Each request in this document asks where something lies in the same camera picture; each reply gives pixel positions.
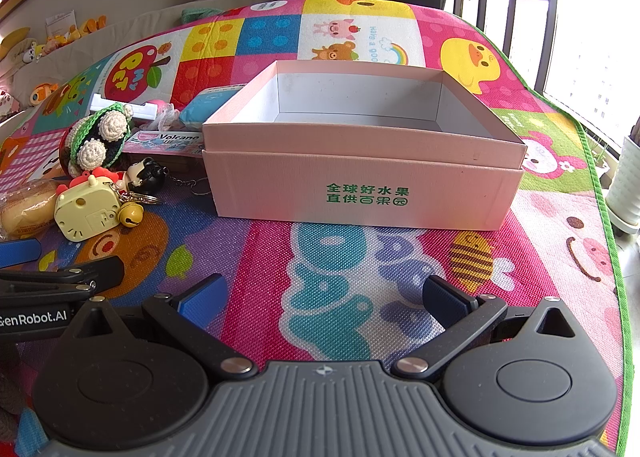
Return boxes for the crochet doll green sweater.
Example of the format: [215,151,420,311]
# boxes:
[58,103,132,178]

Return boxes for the pink cardboard box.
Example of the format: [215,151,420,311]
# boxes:
[203,61,527,231]

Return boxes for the black haired figurine keychain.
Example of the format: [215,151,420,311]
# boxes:
[124,157,168,204]

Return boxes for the pink pig toy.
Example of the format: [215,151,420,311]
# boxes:
[148,100,170,114]

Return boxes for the yellow cat toy keychain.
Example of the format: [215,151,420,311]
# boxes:
[53,168,144,243]

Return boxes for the colourful cartoon play mat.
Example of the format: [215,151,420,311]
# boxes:
[1,0,632,451]

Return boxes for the teal folded cloth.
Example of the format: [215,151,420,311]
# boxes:
[180,8,222,25]

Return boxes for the bread bun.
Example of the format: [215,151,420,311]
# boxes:
[1,180,56,240]

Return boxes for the blue tissue pack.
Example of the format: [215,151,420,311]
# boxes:
[179,84,244,130]

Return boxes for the volcano labelled packet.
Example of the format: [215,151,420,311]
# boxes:
[122,130,204,157]

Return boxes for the orange clownfish plush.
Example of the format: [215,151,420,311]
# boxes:
[28,82,58,107]

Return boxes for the yellow plush toys row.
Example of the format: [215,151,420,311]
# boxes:
[22,15,106,63]

